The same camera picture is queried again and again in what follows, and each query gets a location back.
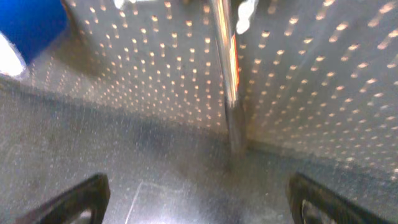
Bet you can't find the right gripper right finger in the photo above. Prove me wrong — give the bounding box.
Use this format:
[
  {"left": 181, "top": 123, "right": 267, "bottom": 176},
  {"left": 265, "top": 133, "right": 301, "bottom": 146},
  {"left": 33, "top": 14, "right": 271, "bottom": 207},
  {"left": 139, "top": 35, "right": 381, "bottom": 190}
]
[{"left": 285, "top": 171, "right": 393, "bottom": 224}]

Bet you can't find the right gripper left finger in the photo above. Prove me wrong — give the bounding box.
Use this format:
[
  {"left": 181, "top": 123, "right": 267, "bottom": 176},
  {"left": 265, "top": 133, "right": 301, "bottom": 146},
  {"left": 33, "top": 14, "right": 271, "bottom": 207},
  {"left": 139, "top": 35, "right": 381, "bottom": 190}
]
[{"left": 14, "top": 172, "right": 111, "bottom": 224}]

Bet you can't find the hammer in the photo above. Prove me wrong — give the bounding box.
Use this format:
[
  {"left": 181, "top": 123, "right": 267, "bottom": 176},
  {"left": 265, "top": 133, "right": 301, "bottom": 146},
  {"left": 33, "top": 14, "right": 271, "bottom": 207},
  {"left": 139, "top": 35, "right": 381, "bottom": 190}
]
[{"left": 208, "top": 0, "right": 250, "bottom": 160}]

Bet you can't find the roll of blue tape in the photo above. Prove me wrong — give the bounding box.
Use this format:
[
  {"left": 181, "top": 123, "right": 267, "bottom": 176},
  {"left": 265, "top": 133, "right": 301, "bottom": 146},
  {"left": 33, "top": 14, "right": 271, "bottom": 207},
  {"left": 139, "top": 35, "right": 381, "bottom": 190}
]
[{"left": 0, "top": 0, "right": 70, "bottom": 79}]

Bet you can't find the black pegboard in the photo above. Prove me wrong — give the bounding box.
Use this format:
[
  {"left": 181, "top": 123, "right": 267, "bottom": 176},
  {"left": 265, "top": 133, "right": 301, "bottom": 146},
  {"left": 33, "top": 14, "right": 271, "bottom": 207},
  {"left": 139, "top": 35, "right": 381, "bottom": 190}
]
[{"left": 0, "top": 0, "right": 398, "bottom": 185}]

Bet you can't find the metal hook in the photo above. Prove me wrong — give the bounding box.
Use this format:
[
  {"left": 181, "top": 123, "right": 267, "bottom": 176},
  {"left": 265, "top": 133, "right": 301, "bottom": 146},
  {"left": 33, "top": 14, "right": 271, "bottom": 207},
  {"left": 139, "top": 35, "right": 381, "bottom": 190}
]
[{"left": 235, "top": 0, "right": 259, "bottom": 35}]

